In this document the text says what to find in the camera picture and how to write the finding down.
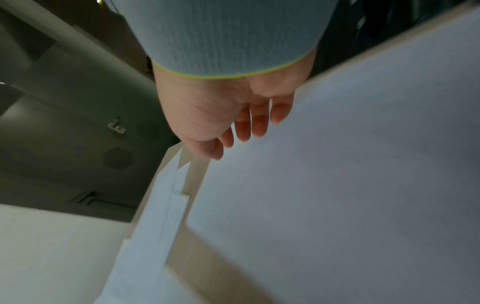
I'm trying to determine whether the person's right hand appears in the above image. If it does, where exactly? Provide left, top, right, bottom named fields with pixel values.
left=151, top=47, right=319, bottom=161

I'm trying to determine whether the small white ceiling fixture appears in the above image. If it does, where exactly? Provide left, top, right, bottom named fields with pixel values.
left=107, top=116, right=127, bottom=134

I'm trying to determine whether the stack of white sheets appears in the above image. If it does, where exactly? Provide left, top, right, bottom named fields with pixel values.
left=183, top=3, right=480, bottom=304

